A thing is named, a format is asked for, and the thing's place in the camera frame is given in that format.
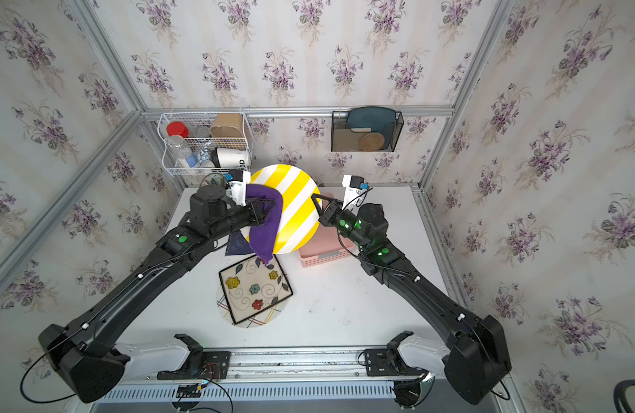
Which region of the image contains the teal plate in holder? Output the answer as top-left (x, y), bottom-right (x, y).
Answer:
top-left (346, 106), bottom-right (396, 150)

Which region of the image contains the brown paper box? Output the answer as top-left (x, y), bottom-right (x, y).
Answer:
top-left (210, 113), bottom-right (245, 138)

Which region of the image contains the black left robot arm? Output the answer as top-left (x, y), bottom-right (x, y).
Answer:
top-left (39, 185), bottom-right (277, 403)

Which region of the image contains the pink plastic basket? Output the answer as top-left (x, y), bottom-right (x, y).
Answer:
top-left (299, 223), bottom-right (356, 268)

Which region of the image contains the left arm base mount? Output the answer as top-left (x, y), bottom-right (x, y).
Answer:
top-left (156, 334), bottom-right (232, 382)

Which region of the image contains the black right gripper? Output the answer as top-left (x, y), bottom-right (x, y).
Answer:
top-left (305, 194), bottom-right (368, 256)

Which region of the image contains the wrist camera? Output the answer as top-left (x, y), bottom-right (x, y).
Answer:
top-left (342, 175), bottom-right (371, 210)
top-left (225, 169), bottom-right (251, 207)

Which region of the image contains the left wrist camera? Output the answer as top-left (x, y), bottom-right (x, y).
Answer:
top-left (225, 169), bottom-right (251, 207)

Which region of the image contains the white cylindrical can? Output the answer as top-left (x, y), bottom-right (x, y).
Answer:
top-left (211, 146), bottom-right (250, 169)

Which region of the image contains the square floral plate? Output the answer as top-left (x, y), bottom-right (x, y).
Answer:
top-left (219, 256), bottom-right (293, 294)

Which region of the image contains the round cork coaster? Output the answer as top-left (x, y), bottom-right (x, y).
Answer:
top-left (358, 133), bottom-right (386, 151)

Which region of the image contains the round plaid plate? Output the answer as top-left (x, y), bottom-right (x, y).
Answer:
top-left (215, 288), bottom-right (293, 329)

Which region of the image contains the clear plastic bottle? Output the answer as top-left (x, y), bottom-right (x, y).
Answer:
top-left (168, 135), bottom-right (198, 169)

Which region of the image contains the yellow striped round plate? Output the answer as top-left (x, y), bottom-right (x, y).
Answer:
top-left (251, 165), bottom-right (320, 255)

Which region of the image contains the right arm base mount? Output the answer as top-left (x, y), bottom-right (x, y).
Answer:
top-left (356, 330), bottom-right (436, 410)

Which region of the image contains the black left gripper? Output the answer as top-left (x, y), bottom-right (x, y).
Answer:
top-left (205, 197), bottom-right (274, 244)

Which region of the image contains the purple cloth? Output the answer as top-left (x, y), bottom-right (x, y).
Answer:
top-left (246, 184), bottom-right (284, 265)

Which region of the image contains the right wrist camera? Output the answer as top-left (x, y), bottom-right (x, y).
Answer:
top-left (342, 175), bottom-right (371, 210)

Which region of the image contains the white wire basket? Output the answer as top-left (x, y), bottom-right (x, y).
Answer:
top-left (157, 112), bottom-right (254, 177)

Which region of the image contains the small navy notebook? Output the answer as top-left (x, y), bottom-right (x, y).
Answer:
top-left (226, 232), bottom-right (253, 256)

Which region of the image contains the black mesh wall holder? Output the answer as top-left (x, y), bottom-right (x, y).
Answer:
top-left (331, 109), bottom-right (405, 152)

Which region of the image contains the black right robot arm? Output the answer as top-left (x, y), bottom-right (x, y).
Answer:
top-left (312, 194), bottom-right (511, 404)

